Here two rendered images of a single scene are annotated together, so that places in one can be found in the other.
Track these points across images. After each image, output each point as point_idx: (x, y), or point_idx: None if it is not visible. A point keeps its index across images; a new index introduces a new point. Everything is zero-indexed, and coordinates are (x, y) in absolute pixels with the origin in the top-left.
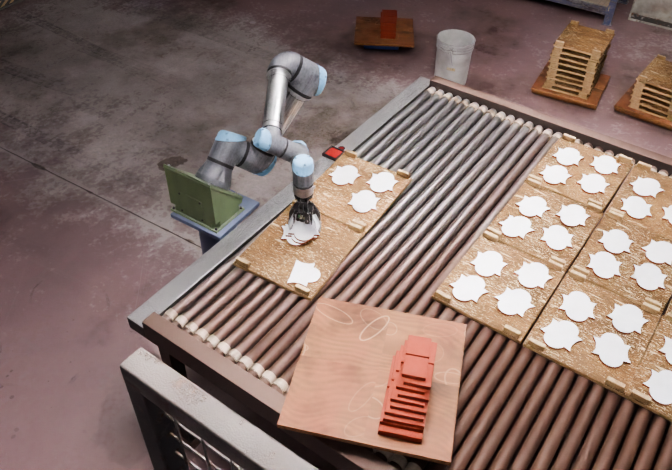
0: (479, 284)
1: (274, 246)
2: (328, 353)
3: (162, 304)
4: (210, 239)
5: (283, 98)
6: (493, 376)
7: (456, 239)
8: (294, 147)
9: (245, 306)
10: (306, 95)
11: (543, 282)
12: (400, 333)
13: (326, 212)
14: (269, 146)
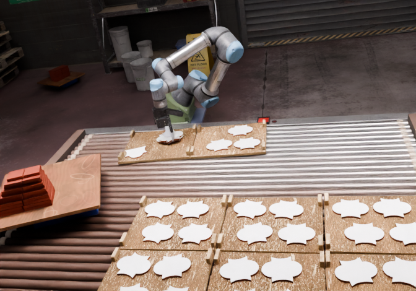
0: (166, 212)
1: (153, 137)
2: (56, 170)
3: (95, 132)
4: None
5: (188, 49)
6: (83, 247)
7: (215, 191)
8: (166, 75)
9: (104, 149)
10: (220, 58)
11: (189, 240)
12: (80, 185)
13: (197, 138)
14: (154, 68)
